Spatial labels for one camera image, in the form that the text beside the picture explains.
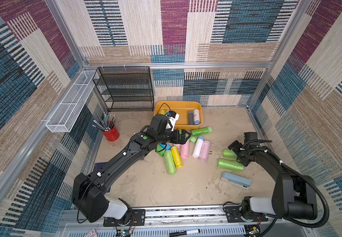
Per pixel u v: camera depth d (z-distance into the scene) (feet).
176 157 3.00
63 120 2.32
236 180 2.65
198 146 3.16
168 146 3.11
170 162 2.92
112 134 3.17
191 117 3.66
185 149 3.07
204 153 3.06
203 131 3.35
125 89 3.56
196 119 3.55
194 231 2.30
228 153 2.99
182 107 4.02
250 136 2.31
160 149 2.19
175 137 2.13
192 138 3.26
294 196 1.38
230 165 2.85
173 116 2.20
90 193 1.27
